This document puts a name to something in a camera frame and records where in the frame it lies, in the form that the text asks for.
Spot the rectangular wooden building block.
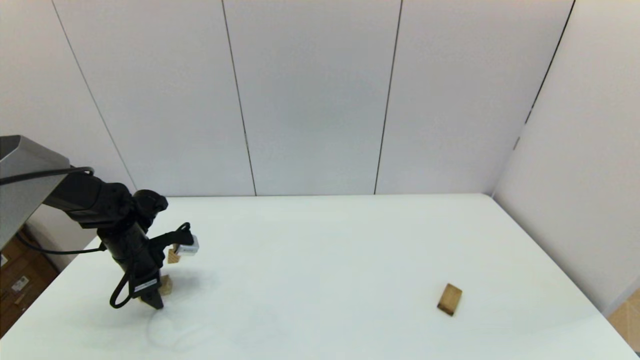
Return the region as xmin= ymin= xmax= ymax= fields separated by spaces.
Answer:
xmin=436 ymin=283 xmax=463 ymax=316

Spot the large labelled cardboard box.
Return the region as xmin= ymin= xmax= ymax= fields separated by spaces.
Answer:
xmin=0 ymin=225 xmax=60 ymax=338

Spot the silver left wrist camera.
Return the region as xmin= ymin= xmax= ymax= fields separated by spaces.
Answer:
xmin=175 ymin=235 xmax=200 ymax=257

